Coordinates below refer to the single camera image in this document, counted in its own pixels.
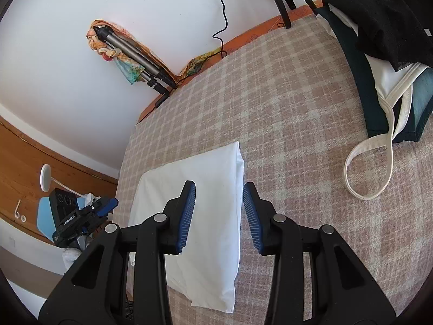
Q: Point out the white shirt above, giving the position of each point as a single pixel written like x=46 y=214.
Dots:
x=209 y=182

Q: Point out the colourful scarf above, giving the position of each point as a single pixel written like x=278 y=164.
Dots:
x=125 y=67

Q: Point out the small white hook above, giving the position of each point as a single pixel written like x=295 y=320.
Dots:
x=17 y=210

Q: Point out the person's left hand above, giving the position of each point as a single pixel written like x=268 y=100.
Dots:
x=72 y=259

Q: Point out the dark green garment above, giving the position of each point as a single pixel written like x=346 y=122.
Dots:
x=362 y=74

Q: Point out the pink plaid blanket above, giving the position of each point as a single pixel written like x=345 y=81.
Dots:
x=287 y=108

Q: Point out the orange mattress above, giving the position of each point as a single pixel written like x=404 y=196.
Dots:
x=243 y=37

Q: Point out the folded grey tripod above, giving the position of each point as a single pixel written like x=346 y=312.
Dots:
x=135 y=57

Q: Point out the teal garment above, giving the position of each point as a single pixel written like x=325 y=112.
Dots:
x=423 y=94

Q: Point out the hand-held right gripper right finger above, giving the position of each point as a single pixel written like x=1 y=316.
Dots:
x=250 y=210

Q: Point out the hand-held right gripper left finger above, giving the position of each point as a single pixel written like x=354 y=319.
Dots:
x=187 y=210

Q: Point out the white lamp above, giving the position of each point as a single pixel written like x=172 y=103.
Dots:
x=45 y=177

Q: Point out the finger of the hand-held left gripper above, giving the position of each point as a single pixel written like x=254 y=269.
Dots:
x=108 y=206

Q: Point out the light blue chair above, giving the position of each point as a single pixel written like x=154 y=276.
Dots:
x=45 y=216

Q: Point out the black garment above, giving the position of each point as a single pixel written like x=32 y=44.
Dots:
x=389 y=17

